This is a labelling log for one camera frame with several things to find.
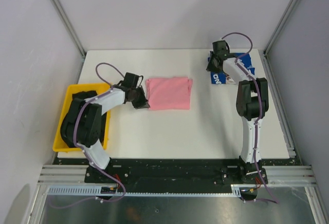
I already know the black t-shirt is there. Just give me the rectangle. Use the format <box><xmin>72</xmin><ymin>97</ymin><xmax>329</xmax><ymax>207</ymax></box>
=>
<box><xmin>63</xmin><ymin>90</ymin><xmax>107</xmax><ymax>147</ymax></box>

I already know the aluminium frame post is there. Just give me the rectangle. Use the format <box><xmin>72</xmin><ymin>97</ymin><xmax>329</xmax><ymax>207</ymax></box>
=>
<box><xmin>50</xmin><ymin>0</ymin><xmax>86</xmax><ymax>59</ymax></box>
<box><xmin>263</xmin><ymin>0</ymin><xmax>300</xmax><ymax>55</ymax></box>

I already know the blue printed t-shirt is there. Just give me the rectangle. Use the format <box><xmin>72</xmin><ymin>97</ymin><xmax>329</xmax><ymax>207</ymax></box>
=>
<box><xmin>210</xmin><ymin>54</ymin><xmax>255</xmax><ymax>85</ymax></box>

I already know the white slotted cable duct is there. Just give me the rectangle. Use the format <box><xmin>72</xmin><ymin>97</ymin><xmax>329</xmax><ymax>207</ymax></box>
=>
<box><xmin>47</xmin><ymin>184</ymin><xmax>256</xmax><ymax>197</ymax></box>

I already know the aluminium side rail right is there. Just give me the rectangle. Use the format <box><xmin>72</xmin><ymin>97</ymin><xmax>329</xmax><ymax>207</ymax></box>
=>
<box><xmin>259</xmin><ymin>50</ymin><xmax>298</xmax><ymax>158</ymax></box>

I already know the aluminium frame post left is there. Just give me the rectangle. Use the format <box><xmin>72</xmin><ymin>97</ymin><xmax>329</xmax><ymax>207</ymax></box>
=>
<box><xmin>50</xmin><ymin>0</ymin><xmax>86</xmax><ymax>59</ymax></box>

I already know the yellow plastic bin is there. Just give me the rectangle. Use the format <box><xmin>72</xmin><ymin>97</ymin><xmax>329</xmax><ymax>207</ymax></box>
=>
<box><xmin>52</xmin><ymin>82</ymin><xmax>114</xmax><ymax>153</ymax></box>

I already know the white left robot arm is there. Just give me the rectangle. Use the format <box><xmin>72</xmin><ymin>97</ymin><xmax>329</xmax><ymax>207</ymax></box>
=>
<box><xmin>60</xmin><ymin>72</ymin><xmax>150</xmax><ymax>183</ymax></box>

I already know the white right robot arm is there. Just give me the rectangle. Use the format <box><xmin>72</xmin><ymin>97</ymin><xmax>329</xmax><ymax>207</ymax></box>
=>
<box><xmin>206</xmin><ymin>40</ymin><xmax>269</xmax><ymax>183</ymax></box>

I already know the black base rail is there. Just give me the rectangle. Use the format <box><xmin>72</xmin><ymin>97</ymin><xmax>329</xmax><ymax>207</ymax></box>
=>
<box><xmin>84</xmin><ymin>158</ymin><xmax>269</xmax><ymax>194</ymax></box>

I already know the pink t-shirt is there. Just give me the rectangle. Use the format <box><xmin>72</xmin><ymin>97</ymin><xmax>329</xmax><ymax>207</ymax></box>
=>
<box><xmin>145</xmin><ymin>77</ymin><xmax>193</xmax><ymax>111</ymax></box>

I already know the aluminium frame post right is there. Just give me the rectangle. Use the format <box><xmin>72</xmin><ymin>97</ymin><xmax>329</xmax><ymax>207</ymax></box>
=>
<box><xmin>263</xmin><ymin>0</ymin><xmax>300</xmax><ymax>55</ymax></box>

